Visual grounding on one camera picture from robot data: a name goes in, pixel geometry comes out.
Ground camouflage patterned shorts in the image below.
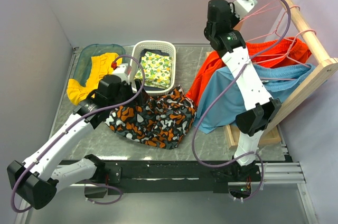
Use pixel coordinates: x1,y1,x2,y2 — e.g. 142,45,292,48
105,86,197,150

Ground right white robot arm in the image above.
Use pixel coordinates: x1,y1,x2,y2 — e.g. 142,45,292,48
204,0,281,181

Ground orange shorts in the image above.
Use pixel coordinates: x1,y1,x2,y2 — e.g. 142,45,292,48
184,37,312,106

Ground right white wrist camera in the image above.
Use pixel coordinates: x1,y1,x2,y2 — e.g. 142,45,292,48
233,0,257,21

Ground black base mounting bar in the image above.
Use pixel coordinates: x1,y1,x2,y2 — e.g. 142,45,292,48
73,159,265,195

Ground lemon print folded cloth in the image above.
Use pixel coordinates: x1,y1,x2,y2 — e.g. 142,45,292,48
133,51,173,89

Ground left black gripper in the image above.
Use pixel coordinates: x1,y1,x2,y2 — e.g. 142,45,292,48
108,78,149,110

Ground pink hanger holding blue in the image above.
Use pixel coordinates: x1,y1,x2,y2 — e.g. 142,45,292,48
260,49,316,83

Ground light blue shorts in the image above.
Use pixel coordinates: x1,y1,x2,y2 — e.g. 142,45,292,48
194,67,302,134

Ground yellow shorts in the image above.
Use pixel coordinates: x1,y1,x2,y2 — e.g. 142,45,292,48
67,53,119,105

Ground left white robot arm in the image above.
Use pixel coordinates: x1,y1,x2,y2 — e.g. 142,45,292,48
7,74,134,210

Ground white plastic basket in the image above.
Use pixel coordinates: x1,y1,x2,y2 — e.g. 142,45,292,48
130,40,176,96

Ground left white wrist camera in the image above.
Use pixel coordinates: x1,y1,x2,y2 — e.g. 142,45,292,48
111,62,132,84

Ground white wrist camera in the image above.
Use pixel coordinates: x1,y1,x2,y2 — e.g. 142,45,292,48
233,0,257,21
111,62,132,84

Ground pink hanger holding orange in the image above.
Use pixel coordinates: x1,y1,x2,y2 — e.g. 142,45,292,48
253,29,316,68

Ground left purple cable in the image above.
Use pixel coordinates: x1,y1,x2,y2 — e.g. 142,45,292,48
10,54,145,213

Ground wooden clothes rack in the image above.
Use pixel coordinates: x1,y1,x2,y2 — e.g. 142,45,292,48
224,0,338,151

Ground aluminium rail frame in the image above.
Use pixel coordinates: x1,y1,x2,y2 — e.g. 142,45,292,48
14,162,317,224

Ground teal plastic bin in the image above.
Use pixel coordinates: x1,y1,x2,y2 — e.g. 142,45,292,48
73,44,126,87

